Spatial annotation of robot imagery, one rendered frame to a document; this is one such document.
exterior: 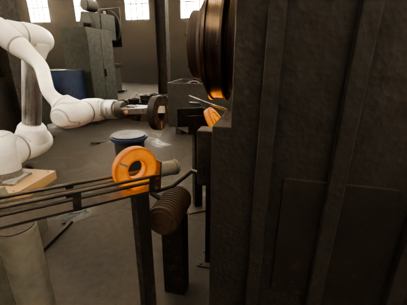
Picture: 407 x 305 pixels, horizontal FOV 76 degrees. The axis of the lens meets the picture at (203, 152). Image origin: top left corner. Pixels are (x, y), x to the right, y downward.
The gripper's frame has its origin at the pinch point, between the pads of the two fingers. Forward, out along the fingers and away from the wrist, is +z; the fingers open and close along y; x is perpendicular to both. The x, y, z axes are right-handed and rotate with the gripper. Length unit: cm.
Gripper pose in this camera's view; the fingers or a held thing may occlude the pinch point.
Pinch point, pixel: (157, 109)
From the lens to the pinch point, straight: 121.7
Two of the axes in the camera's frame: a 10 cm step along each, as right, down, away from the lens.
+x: -0.4, -9.4, -3.3
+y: -2.4, 3.3, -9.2
